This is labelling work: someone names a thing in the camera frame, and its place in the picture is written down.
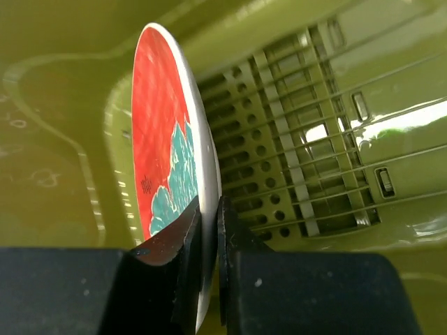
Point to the olive green plastic bin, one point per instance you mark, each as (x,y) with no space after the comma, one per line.
(329,119)

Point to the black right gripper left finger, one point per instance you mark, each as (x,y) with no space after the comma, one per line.
(151,289)

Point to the red plate with teal flower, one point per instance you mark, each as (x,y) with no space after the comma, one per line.
(174,156)

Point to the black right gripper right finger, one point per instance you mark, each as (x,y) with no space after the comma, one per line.
(262,291)

